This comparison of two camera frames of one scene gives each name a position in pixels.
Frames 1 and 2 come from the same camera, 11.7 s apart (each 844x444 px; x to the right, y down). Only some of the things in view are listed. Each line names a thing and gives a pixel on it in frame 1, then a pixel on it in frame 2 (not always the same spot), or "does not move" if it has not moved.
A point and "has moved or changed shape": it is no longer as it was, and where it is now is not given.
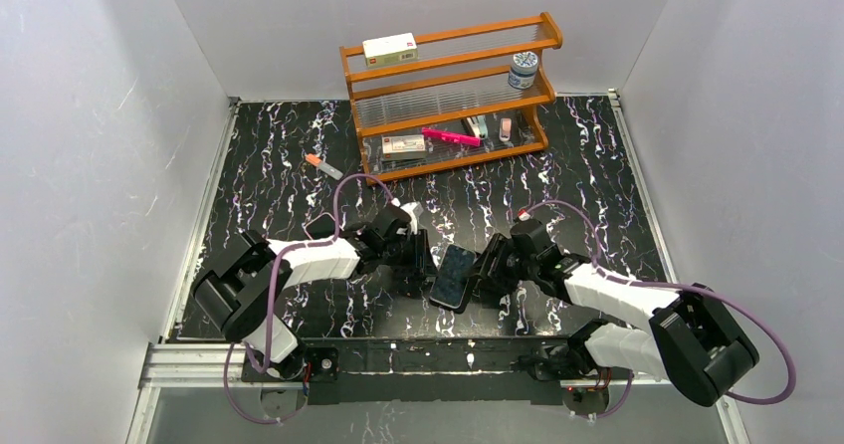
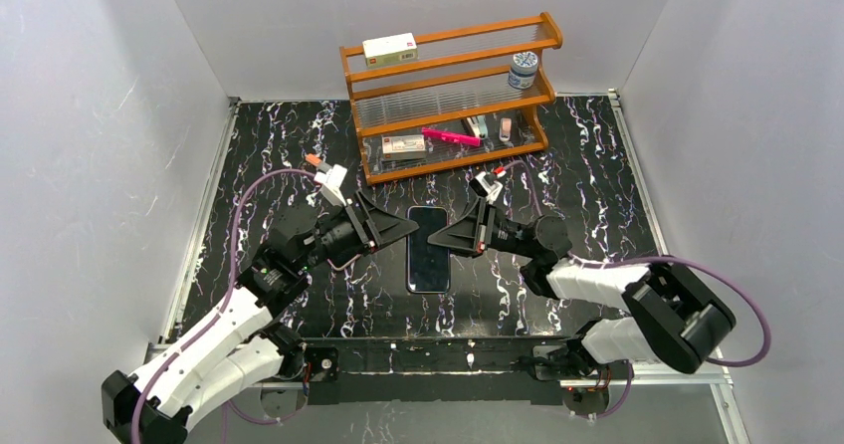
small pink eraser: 505,129 does not move
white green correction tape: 479,125 does not move
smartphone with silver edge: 453,276 has moved or changed shape
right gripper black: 493,264 → 486,228
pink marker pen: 452,136 does not move
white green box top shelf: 390,50 does not move
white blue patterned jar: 524,70 does not move
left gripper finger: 409,285 → 381,225
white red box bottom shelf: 403,146 does not move
